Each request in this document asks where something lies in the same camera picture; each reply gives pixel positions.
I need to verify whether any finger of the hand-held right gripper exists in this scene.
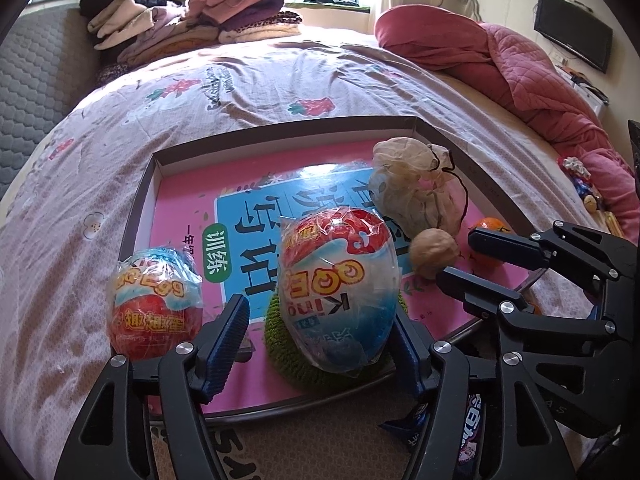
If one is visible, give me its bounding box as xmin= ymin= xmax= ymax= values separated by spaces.
xmin=467 ymin=220 xmax=621 ymax=281
xmin=435 ymin=266 xmax=617 ymax=343

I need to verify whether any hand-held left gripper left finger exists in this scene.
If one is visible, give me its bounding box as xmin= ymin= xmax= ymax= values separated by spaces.
xmin=55 ymin=294 xmax=251 ymax=480

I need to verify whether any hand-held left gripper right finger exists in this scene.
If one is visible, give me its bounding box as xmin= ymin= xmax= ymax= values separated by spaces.
xmin=392 ymin=310 xmax=576 ymax=480

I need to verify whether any brown walnut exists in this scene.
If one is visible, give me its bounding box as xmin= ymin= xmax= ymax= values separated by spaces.
xmin=410 ymin=228 xmax=460 ymax=281

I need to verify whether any blue snack packet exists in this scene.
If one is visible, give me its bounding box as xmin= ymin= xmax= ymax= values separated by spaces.
xmin=378 ymin=392 xmax=488 ymax=466

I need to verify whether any green knitted coaster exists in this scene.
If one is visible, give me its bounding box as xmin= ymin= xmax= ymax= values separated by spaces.
xmin=262 ymin=290 xmax=416 ymax=396

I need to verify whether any toy egg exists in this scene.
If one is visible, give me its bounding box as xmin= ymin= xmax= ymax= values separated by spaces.
xmin=277 ymin=208 xmax=402 ymax=376
xmin=110 ymin=246 xmax=203 ymax=361

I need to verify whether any beige mesh drawstring pouch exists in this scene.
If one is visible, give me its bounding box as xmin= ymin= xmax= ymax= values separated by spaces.
xmin=369 ymin=137 xmax=468 ymax=238

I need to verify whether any pink-lined cardboard box tray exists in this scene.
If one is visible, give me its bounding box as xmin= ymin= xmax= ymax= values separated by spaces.
xmin=118 ymin=116 xmax=543 ymax=417

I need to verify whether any white drawer unit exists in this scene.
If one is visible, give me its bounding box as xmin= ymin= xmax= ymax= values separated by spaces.
xmin=555 ymin=52 xmax=611 ymax=107

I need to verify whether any pink quilted blanket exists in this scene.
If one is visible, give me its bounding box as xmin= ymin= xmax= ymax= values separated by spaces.
xmin=374 ymin=5 xmax=640 ymax=246

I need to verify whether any black flat television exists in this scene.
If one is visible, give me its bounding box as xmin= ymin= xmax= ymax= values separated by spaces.
xmin=533 ymin=0 xmax=614 ymax=73

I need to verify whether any white heart-shaped chair back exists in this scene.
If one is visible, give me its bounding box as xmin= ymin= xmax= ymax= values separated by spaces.
xmin=440 ymin=0 xmax=483 ymax=23

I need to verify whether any grey quilted headboard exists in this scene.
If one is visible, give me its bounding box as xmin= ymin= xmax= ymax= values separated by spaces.
xmin=0 ymin=7 xmax=108 ymax=196

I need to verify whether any pile of folded clothes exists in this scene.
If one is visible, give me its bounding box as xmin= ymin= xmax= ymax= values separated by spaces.
xmin=80 ymin=0 xmax=303 ymax=68

